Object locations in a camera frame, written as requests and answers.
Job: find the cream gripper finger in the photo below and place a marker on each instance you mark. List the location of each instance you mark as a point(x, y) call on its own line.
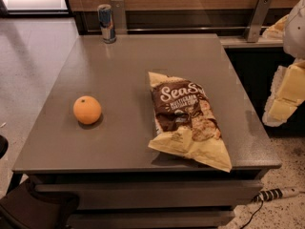
point(276, 30)
point(287, 93)

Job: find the brown yellow chip bag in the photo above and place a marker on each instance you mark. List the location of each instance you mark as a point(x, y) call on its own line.
point(185, 123)

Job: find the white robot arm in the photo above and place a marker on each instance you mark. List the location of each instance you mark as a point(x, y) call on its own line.
point(294, 32)

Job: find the red bull can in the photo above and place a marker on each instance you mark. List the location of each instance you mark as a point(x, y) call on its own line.
point(106, 23)

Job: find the white power strip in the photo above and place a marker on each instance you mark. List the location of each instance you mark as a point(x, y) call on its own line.
point(277, 193)

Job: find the orange fruit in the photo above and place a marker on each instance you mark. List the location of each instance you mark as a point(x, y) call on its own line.
point(87, 109)

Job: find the grey table drawer unit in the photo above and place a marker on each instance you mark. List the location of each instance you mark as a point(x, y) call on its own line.
point(149, 203)

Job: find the black object at left edge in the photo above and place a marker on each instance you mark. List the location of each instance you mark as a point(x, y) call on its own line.
point(3, 145)

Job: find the dark chair seat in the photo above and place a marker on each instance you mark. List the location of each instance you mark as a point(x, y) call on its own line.
point(25, 208)

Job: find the right metal bracket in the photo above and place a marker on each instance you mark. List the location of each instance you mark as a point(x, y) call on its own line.
point(252, 32)

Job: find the metal bracket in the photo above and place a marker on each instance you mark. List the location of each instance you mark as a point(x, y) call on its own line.
point(252, 32)
point(119, 16)

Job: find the left metal bracket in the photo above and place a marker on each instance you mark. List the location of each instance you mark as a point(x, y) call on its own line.
point(119, 16)

